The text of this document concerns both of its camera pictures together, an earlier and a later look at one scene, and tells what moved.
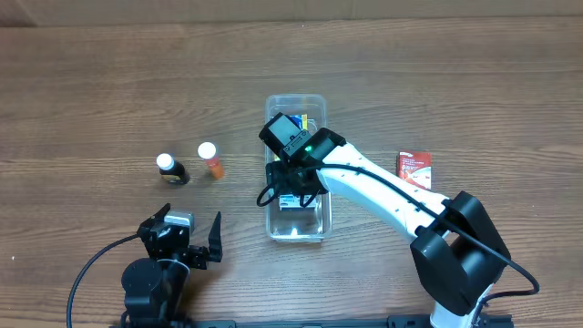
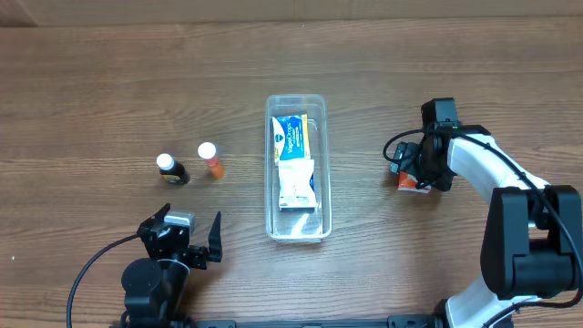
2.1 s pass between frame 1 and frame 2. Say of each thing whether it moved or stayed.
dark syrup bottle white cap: stayed
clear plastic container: stayed
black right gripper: moved
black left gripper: stayed
